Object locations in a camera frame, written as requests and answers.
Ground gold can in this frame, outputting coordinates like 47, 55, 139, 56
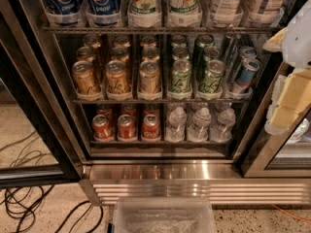
106, 60, 129, 94
139, 60, 160, 94
72, 60, 100, 95

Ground black cables on floor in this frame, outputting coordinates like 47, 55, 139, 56
0, 129, 105, 233

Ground orange can front left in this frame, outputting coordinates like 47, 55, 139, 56
92, 115, 113, 139

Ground gold can front middle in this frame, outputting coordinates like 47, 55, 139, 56
106, 60, 129, 94

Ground orange cable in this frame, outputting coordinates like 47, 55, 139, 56
271, 204, 311, 225

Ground green can front left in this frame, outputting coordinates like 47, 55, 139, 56
170, 59, 191, 93

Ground wire shelf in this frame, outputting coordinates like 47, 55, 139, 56
90, 141, 228, 148
42, 26, 281, 35
73, 98, 249, 104

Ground middle wire shelf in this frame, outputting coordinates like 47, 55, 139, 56
73, 98, 249, 104

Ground open fridge glass door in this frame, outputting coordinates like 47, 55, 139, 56
0, 0, 83, 187

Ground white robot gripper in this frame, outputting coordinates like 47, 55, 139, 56
262, 0, 311, 135

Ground top wire shelf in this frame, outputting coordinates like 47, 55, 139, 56
42, 26, 281, 35

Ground bottom wire shelf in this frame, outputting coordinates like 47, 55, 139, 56
90, 141, 228, 148

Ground green can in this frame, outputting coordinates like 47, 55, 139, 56
170, 59, 191, 93
198, 60, 225, 93

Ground blue silver can front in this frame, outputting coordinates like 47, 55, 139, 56
231, 58, 261, 94

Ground green can front right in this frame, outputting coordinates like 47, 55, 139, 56
198, 60, 225, 93

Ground orange can front middle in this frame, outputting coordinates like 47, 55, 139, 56
118, 115, 136, 139

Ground steel fridge base grille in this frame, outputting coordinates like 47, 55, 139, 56
80, 161, 311, 206

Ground orange can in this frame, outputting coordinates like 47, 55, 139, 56
142, 115, 159, 139
118, 115, 136, 139
92, 115, 113, 139

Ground orange can front right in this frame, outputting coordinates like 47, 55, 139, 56
142, 115, 159, 139

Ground clear plastic bin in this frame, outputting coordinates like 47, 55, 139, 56
113, 197, 217, 233

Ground gold can front right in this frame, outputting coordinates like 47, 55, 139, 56
139, 60, 160, 94

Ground gold can front left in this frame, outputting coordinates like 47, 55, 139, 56
72, 60, 100, 95

